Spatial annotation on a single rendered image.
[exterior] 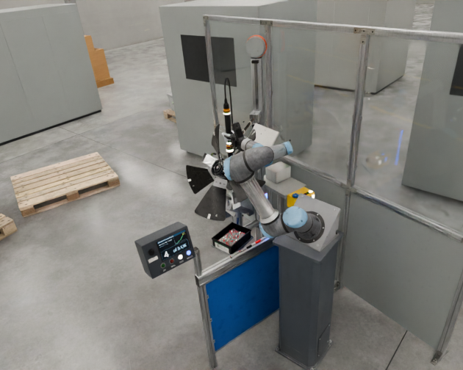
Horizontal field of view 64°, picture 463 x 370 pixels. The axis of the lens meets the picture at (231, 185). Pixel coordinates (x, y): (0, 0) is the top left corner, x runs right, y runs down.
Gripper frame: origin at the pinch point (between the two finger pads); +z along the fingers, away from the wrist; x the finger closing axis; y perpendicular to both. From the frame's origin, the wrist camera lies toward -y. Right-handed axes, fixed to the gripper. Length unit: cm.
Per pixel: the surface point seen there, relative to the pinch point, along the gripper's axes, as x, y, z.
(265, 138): 38.3, 18.4, 6.1
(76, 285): -107, 149, 105
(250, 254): -17, 66, -41
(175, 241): -66, 28, -44
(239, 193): -8.2, 33.6, -21.4
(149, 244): -79, 24, -43
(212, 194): -14.2, 42.8, 1.7
